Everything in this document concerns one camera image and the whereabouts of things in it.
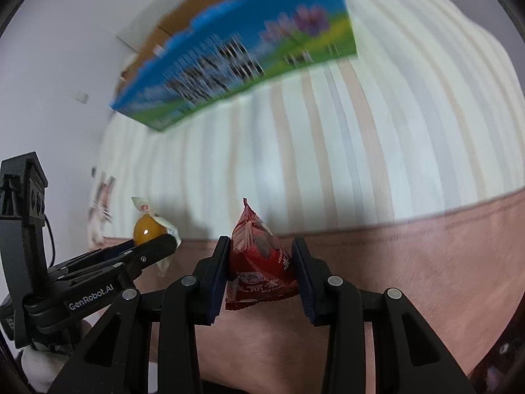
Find pink blanket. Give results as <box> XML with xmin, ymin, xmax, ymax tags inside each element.
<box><xmin>102</xmin><ymin>186</ymin><xmax>525</xmax><ymax>394</ymax></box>

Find person's left hand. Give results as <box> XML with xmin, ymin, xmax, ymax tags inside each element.
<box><xmin>20</xmin><ymin>345</ymin><xmax>68</xmax><ymax>393</ymax></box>

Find orange jelly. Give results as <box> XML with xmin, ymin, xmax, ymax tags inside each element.
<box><xmin>131</xmin><ymin>196</ymin><xmax>182</xmax><ymax>277</ymax></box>

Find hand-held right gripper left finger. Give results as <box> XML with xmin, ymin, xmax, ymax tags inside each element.
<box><xmin>47</xmin><ymin>236</ymin><xmax>231</xmax><ymax>394</ymax></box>

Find cardboard box with blue print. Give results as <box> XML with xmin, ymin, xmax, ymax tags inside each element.
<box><xmin>110</xmin><ymin>0</ymin><xmax>359</xmax><ymax>132</ymax></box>

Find cartoon printed cloth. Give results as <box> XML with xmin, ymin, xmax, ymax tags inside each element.
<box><xmin>87</xmin><ymin>166</ymin><xmax>117</xmax><ymax>244</ymax></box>

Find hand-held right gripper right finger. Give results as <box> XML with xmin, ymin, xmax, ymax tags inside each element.
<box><xmin>291</xmin><ymin>237</ymin><xmax>478</xmax><ymax>394</ymax></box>

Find red triangular snack packet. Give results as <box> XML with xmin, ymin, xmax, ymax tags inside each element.
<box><xmin>225</xmin><ymin>198</ymin><xmax>300</xmax><ymax>311</ymax></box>

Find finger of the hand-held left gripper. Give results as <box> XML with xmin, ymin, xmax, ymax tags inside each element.
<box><xmin>49</xmin><ymin>239</ymin><xmax>142</xmax><ymax>274</ymax></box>
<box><xmin>61</xmin><ymin>233</ymin><xmax>178</xmax><ymax>292</ymax></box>

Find black cable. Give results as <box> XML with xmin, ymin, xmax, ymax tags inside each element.
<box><xmin>43</xmin><ymin>212</ymin><xmax>57</xmax><ymax>268</ymax></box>

